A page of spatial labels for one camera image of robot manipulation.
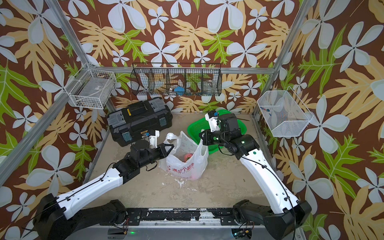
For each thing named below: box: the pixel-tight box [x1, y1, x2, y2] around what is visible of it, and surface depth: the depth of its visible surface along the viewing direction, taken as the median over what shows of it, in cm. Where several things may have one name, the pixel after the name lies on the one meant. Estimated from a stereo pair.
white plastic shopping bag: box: [158, 131, 209, 181], surface depth 77 cm
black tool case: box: [107, 97, 173, 147], surface depth 97 cm
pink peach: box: [184, 153, 193, 162], surface depth 90 cm
